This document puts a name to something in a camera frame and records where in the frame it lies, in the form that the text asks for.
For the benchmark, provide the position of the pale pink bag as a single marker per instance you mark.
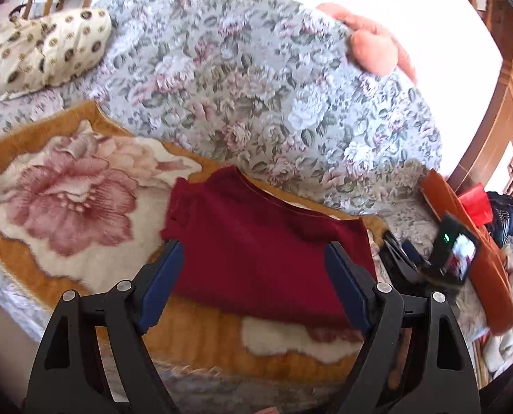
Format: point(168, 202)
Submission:
point(2, 13)

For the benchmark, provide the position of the cream patterned pillow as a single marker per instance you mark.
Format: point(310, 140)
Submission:
point(75, 39)
point(6, 60)

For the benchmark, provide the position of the pink plush cushion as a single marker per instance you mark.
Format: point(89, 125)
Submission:
point(373, 47)

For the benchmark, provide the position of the red cloth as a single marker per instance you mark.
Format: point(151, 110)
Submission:
point(476, 207)

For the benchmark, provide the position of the orange flower-print fleece blanket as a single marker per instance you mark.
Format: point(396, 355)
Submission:
point(75, 189)

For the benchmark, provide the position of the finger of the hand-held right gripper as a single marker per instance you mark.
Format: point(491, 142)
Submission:
point(398, 267)
point(414, 253)

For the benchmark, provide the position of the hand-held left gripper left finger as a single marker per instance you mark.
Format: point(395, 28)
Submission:
point(161, 284)

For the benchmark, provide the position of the dark striped clothes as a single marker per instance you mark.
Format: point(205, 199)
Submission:
point(502, 220)

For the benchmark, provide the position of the floral quilt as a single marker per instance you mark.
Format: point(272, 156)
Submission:
point(239, 73)

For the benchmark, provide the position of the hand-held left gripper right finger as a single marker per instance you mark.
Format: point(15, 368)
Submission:
point(347, 289)

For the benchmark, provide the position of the dark red sweater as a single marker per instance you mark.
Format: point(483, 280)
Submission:
point(261, 250)

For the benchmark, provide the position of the grey floral bed sheet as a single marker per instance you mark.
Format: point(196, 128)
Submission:
point(6, 112)

